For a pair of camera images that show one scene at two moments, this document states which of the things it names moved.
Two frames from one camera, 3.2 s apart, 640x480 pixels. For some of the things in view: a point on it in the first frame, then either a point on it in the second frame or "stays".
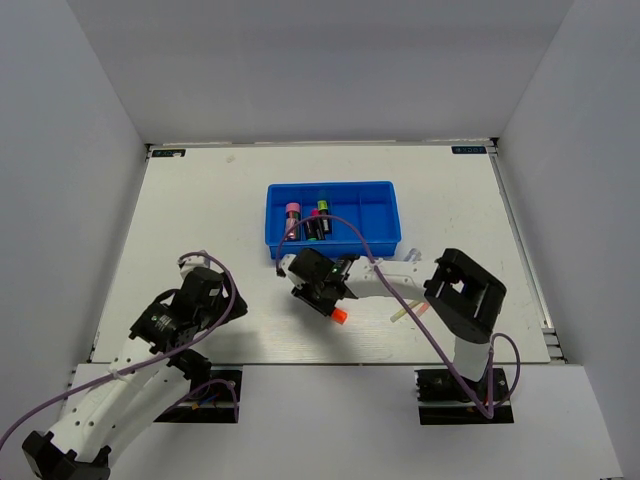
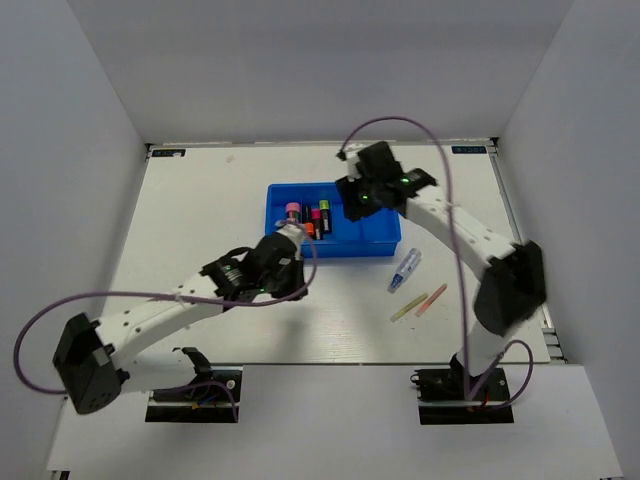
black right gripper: x=303 y=294 -> x=353 y=208
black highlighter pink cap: x=312 y=227 stays
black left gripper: x=238 y=309 -> x=298 y=277
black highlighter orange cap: x=339 y=316 -> x=307 y=220
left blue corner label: x=168 y=152 stays
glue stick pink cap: x=293 y=217 stays
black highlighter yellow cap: x=322 y=207 stays
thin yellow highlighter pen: x=402 y=312 stays
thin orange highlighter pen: x=423 y=308 stays
